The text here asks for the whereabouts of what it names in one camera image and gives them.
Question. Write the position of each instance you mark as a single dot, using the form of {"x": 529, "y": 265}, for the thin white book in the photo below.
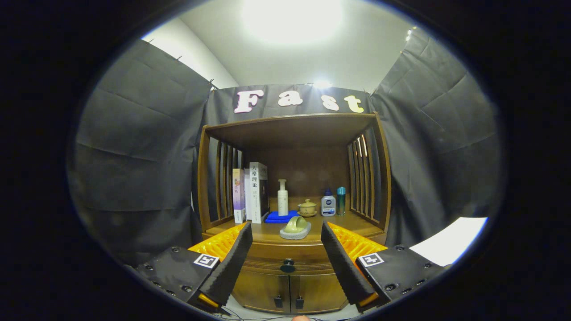
{"x": 247, "y": 196}

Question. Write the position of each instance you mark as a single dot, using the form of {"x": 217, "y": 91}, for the white pump bottle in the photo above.
{"x": 283, "y": 203}

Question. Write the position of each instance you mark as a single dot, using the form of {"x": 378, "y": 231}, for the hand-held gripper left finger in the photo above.
{"x": 232, "y": 263}

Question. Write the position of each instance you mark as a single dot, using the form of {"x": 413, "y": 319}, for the thick white and black book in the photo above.
{"x": 255, "y": 196}

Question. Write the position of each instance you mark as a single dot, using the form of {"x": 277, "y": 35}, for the black backdrop cloth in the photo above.
{"x": 134, "y": 133}

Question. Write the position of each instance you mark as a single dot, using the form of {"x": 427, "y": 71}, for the yellow lidded teacup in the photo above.
{"x": 307, "y": 208}

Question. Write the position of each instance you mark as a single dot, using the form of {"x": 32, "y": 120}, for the white table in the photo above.
{"x": 450, "y": 240}

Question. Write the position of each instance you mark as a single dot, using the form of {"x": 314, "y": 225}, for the wooden drawer with black knob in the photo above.
{"x": 285, "y": 249}

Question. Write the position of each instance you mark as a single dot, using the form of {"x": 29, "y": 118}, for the brown wooden cabinet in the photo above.
{"x": 290, "y": 129}

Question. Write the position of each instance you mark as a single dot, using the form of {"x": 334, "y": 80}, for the wooden countertop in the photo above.
{"x": 267, "y": 232}

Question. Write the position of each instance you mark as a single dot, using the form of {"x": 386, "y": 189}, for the purple book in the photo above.
{"x": 238, "y": 196}

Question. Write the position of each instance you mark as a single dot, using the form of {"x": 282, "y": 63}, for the wooden cabinet door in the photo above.
{"x": 258, "y": 290}
{"x": 319, "y": 292}

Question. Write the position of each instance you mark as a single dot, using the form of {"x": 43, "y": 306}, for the white bottle with blue cap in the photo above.
{"x": 328, "y": 206}

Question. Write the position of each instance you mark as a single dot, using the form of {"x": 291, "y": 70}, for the teal bottle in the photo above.
{"x": 341, "y": 203}

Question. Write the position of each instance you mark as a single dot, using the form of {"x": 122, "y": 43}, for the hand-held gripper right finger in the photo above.
{"x": 341, "y": 263}

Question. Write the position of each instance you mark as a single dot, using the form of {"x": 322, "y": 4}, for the blue folded cloth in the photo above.
{"x": 276, "y": 217}

